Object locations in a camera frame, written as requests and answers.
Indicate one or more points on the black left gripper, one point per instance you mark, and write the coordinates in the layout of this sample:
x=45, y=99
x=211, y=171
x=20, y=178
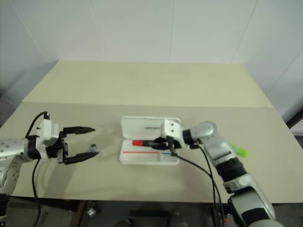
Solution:
x=62, y=151

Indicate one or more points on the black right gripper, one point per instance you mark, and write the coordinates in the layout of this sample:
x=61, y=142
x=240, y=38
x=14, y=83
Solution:
x=169, y=143

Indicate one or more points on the red capped black marker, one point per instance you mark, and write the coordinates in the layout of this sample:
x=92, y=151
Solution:
x=138, y=143

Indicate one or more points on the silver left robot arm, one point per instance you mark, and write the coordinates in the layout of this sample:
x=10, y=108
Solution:
x=13, y=147

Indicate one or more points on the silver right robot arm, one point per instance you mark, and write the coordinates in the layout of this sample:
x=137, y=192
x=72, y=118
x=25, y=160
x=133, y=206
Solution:
x=225, y=151

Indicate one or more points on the white plastic pencil case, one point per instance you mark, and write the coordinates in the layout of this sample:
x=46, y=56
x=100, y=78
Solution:
x=142, y=127

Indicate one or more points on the green marker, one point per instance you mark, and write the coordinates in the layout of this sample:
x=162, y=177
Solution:
x=240, y=151

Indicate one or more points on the small grey block under table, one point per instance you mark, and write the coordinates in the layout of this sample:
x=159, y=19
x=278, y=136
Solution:
x=91, y=211

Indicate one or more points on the brown table leg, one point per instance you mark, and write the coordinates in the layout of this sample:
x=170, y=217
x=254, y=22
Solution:
x=81, y=214

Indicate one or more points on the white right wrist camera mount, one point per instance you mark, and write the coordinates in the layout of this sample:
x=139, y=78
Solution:
x=171, y=128

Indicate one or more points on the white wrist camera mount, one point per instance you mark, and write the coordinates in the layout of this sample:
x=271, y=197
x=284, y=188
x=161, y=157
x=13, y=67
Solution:
x=47, y=132
x=171, y=128

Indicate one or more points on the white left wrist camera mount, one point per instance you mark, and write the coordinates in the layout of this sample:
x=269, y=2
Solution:
x=47, y=132

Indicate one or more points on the black metal frame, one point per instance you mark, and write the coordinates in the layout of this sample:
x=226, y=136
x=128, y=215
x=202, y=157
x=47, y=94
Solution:
x=296, y=123

